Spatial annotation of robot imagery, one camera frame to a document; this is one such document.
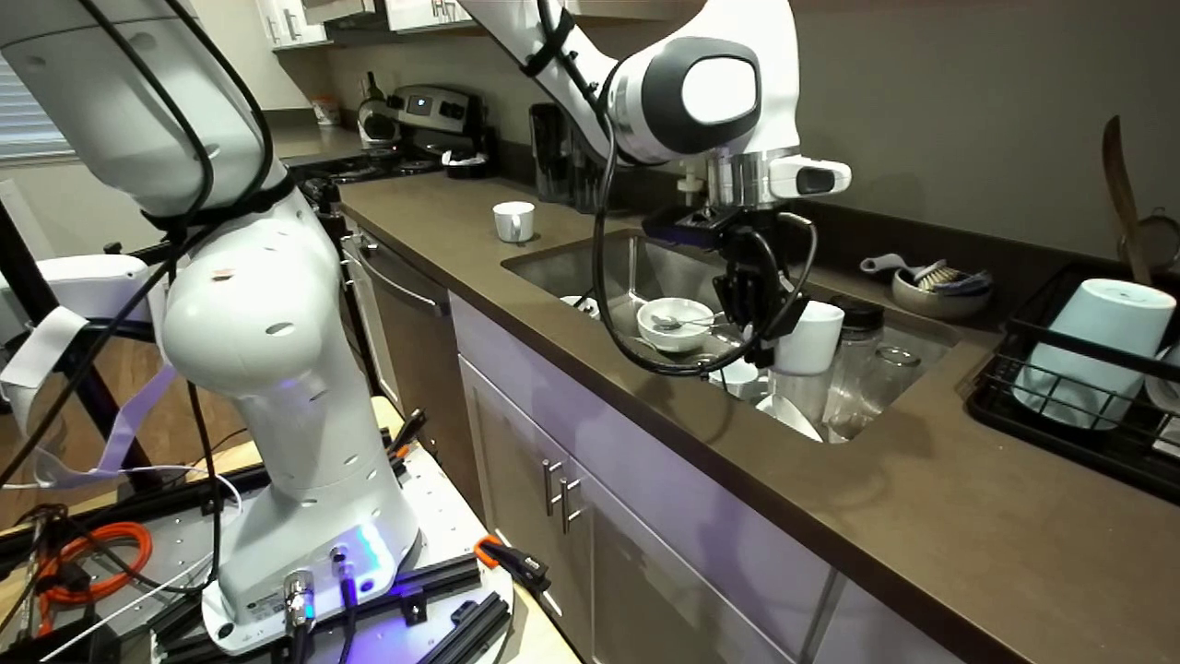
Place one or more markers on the stainless steel sink basin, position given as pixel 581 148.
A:
pixel 575 262

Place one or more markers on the wooden board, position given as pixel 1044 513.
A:
pixel 550 642

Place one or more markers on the white bowl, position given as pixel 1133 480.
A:
pixel 671 332

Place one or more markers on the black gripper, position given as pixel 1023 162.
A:
pixel 752 262

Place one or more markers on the small white cup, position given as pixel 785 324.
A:
pixel 740 382

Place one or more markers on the silver toaster appliance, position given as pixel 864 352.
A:
pixel 436 111

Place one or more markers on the perforated robot table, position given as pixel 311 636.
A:
pixel 442 505

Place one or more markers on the stainless steel dishwasher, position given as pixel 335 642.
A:
pixel 417 356

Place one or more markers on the white dish brush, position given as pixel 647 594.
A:
pixel 885 262

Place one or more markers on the orange black clamp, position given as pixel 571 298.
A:
pixel 521 571
pixel 410 436

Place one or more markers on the black tripod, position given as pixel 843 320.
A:
pixel 92 382

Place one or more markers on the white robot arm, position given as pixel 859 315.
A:
pixel 280 372

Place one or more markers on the wooden spatula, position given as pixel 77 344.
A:
pixel 1114 173

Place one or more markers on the white flat box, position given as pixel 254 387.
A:
pixel 84 282

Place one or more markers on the grey lower cabinet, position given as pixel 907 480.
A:
pixel 688 529

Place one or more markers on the white window blind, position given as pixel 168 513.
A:
pixel 22 122

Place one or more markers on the black dish rack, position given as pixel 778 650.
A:
pixel 1082 453

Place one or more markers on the white upper cabinets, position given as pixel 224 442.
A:
pixel 417 18

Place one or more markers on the white ceramic mug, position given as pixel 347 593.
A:
pixel 515 223
pixel 811 336

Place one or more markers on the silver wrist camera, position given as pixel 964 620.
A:
pixel 811 179

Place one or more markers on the small grey bowl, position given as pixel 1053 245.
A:
pixel 941 302

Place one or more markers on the white item in rack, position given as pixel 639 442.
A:
pixel 1166 392

